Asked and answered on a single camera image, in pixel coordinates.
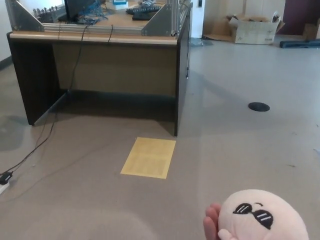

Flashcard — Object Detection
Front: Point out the person's bare hand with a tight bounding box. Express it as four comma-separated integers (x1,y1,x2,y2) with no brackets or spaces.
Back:
202,202,223,240

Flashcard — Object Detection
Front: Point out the pink plush dumpling with sunglasses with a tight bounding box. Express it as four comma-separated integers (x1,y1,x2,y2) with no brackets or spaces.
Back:
216,188,310,240

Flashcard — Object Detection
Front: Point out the yellow paper sheet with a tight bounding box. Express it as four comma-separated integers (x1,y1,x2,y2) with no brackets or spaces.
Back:
120,136,177,180

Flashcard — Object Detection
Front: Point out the black round floor cover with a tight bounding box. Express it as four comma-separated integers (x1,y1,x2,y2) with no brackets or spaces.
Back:
248,101,271,112

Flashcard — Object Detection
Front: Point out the clear plastic bag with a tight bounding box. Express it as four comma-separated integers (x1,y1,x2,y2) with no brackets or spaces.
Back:
189,37,215,47

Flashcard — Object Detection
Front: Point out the dark wooden desk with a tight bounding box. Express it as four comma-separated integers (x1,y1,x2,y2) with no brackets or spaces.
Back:
6,0,193,137

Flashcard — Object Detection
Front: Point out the flattened cardboard sheet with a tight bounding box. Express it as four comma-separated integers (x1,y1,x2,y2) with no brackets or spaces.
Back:
202,19,237,42

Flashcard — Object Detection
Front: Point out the open cardboard box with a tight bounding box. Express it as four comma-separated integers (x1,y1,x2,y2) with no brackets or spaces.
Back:
226,11,286,45

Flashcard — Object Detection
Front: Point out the dark blue foam piece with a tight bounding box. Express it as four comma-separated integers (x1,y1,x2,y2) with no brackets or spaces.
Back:
279,39,320,50

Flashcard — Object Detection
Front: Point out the white power strip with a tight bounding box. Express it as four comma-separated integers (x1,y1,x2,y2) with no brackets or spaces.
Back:
0,181,11,195

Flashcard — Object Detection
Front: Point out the black power plug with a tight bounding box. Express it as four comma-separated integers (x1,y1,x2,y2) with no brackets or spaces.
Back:
0,171,14,185

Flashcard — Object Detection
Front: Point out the flat black device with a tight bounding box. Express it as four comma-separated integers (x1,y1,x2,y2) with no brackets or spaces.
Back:
131,11,157,21

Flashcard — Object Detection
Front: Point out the black keyboard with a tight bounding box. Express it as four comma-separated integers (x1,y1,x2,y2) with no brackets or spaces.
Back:
125,4,162,15

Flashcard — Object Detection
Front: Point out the maroon door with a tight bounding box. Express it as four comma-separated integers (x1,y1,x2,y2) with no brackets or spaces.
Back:
282,0,320,35

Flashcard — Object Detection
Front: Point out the white and blue box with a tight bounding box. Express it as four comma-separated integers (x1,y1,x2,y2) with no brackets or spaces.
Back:
111,0,130,11

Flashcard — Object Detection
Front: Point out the black monitor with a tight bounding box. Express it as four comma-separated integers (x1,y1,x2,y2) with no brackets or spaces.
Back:
57,0,97,22

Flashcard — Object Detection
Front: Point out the black equipment with metal knobs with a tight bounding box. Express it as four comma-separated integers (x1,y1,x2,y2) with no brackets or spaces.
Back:
32,6,63,23

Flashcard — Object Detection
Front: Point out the thin black hanging cable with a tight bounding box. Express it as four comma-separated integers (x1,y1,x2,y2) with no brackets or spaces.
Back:
185,32,191,80

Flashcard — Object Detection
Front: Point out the long black power cable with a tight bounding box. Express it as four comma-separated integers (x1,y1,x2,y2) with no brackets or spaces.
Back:
8,23,91,174

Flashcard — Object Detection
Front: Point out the blue cable bundle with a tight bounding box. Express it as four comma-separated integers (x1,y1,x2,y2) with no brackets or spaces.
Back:
77,0,110,25

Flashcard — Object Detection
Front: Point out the aluminium profile frame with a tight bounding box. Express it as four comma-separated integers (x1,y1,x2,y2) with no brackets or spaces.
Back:
4,0,191,38

